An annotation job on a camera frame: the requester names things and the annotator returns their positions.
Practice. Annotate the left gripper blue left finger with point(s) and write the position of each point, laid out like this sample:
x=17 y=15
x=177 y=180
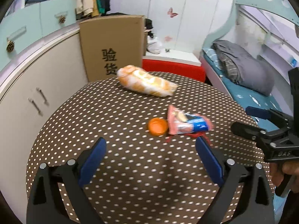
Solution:
x=45 y=203

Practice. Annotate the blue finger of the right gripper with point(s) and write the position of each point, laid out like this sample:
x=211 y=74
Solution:
x=274 y=116
x=247 y=131

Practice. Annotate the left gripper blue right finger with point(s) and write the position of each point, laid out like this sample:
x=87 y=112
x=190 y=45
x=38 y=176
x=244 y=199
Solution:
x=255 y=204

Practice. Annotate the pink blue snack wrapper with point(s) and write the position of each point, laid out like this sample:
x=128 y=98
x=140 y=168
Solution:
x=180 y=122

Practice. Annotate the orange bottle cap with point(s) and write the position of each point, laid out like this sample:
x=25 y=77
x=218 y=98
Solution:
x=157 y=126

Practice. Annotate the orange white bread bag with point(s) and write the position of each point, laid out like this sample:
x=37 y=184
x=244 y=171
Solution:
x=138 y=80

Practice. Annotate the person's right hand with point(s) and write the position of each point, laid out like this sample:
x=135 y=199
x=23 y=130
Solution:
x=277 y=173

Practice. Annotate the teal candy pattern bedspread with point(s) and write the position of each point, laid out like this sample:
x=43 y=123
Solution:
x=244 y=96

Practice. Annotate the folded grey blanket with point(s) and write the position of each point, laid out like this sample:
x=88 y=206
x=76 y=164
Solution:
x=243 y=69

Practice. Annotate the brown polka dot tablecloth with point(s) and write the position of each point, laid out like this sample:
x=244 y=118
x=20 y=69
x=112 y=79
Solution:
x=143 y=178

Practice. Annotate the red covered low bench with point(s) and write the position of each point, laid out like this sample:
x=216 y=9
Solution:
x=195 y=72

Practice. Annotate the blue striped pillow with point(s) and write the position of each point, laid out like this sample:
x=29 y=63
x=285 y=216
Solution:
x=211 y=54

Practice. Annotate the white plastic bag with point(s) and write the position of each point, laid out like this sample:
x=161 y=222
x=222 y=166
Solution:
x=154 y=45

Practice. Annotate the brown cardboard box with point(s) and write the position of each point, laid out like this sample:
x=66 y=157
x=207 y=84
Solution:
x=110 y=43

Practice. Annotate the red string scrap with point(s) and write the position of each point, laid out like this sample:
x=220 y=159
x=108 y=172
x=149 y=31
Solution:
x=191 y=135

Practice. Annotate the white bed frame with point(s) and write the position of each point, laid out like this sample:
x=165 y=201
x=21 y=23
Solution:
x=213 y=77

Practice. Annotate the beige cabinet with handles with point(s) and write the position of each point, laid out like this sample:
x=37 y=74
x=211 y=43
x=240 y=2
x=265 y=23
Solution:
x=30 y=93

